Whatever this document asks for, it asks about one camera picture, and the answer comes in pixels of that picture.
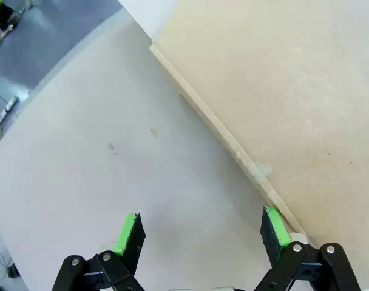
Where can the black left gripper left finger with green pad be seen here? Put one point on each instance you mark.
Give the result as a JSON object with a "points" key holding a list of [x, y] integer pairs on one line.
{"points": [[133, 242]]}

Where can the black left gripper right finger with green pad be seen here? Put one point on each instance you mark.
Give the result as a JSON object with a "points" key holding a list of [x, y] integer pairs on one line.
{"points": [[274, 236]]}

